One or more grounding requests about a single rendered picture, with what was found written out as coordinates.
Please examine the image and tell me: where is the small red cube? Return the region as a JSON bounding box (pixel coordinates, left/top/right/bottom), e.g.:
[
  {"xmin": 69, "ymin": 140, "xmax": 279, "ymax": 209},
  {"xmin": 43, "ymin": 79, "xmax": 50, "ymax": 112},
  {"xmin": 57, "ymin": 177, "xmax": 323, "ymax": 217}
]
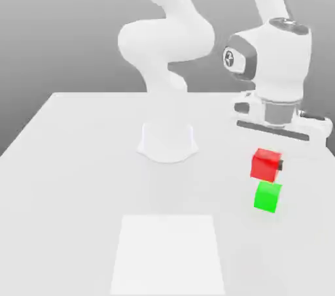
[{"xmin": 249, "ymin": 147, "xmax": 283, "ymax": 184}]

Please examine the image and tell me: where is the small green cube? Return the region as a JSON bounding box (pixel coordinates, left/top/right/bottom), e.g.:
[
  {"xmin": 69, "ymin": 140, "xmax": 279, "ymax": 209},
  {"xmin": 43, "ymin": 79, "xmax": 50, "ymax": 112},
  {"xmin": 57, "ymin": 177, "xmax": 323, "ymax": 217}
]
[{"xmin": 253, "ymin": 180, "xmax": 283, "ymax": 214}]

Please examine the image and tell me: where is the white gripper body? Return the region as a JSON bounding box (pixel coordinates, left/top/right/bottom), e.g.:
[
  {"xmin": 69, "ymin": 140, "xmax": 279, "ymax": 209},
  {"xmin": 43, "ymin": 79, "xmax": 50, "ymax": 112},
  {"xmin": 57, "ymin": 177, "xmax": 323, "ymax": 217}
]
[{"xmin": 234, "ymin": 117, "xmax": 334, "ymax": 150}]

